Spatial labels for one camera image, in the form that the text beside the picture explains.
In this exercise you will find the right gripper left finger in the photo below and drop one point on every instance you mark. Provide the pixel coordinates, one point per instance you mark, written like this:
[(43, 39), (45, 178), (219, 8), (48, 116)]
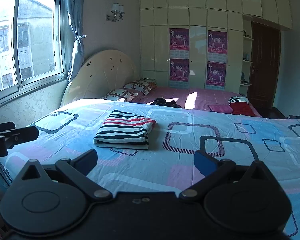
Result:
[(64, 180)]

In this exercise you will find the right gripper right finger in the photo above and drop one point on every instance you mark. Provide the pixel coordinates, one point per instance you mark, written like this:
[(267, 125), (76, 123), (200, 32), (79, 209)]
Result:
[(224, 171)]

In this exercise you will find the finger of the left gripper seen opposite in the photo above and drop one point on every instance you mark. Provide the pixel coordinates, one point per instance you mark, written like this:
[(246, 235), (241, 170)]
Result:
[(10, 136)]

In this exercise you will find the striped knit sweater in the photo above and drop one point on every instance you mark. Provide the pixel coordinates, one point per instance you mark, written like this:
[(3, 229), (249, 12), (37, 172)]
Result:
[(124, 130)]

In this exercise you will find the black clothes pile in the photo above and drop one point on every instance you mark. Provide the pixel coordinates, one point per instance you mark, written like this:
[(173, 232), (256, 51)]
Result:
[(164, 102)]

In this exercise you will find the magenta folded garment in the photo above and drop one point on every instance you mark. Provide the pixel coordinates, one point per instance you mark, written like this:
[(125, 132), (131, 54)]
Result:
[(226, 109)]

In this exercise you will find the red folded garment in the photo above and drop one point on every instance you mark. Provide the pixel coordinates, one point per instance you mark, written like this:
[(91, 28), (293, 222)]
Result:
[(242, 108)]

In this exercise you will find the light blue patterned bedsheet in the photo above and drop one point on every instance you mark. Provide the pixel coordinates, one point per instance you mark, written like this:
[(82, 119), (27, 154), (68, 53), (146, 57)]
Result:
[(168, 164)]

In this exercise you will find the black white striped garment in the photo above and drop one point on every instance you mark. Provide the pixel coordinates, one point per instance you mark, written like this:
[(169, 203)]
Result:
[(236, 99)]

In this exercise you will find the pink bed cover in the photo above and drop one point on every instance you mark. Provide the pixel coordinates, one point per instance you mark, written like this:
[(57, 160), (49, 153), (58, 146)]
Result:
[(189, 99)]

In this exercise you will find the patterned pillow near headboard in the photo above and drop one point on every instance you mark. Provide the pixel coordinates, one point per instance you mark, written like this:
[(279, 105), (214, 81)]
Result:
[(121, 95)]

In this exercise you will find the cream round headboard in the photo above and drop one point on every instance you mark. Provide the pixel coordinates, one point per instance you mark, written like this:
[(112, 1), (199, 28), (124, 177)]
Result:
[(100, 74)]

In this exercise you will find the patterned pillow far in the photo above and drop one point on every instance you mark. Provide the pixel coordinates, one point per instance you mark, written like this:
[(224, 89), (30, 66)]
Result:
[(141, 86)]

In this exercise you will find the cream wardrobe with posters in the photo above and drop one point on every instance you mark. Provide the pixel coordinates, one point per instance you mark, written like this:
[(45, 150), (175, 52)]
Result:
[(199, 43)]

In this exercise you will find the dark wooden door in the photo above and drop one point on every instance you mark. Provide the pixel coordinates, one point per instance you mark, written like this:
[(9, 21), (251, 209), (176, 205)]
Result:
[(266, 49)]

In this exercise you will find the grey blue curtain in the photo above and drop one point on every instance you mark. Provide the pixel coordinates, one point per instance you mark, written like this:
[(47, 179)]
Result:
[(75, 18)]

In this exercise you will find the window with metal frame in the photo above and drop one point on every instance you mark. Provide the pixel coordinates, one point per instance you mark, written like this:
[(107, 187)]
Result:
[(31, 55)]

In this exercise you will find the wall lamp sconce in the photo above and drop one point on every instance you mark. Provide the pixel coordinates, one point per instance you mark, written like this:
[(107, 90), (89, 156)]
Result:
[(116, 13)]

